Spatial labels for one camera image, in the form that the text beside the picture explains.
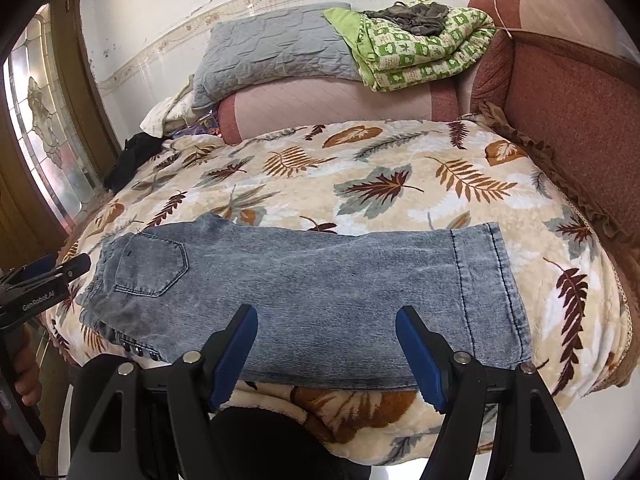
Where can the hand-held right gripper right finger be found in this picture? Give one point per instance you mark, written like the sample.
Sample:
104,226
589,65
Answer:
422,360

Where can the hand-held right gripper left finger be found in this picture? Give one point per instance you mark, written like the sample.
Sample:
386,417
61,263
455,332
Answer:
232,360

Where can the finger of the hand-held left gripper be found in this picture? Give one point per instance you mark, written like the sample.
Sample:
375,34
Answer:
75,265
35,265

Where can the blue denim pants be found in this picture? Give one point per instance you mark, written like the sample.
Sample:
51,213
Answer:
325,290

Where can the person's left hand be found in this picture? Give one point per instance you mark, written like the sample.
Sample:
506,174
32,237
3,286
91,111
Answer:
27,375

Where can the black garment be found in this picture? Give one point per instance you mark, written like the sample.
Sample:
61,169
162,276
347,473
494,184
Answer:
132,160

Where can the white floral cloth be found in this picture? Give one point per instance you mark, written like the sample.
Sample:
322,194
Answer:
160,117

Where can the wooden stained glass door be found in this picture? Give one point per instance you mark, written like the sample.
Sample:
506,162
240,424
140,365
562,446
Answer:
75,85

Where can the purple packets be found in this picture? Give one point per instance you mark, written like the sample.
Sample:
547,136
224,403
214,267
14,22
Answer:
207,122

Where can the leaf print blanket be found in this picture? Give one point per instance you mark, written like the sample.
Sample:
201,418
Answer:
350,160

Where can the grey quilted pillow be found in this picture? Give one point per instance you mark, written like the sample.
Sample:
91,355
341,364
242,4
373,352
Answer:
270,50

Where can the red and pink sofa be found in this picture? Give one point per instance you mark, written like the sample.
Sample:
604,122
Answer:
575,110

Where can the green patterned quilt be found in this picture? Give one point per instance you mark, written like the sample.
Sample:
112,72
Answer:
415,60

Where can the dark olive garment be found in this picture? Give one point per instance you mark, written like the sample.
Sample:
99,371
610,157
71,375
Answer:
415,17

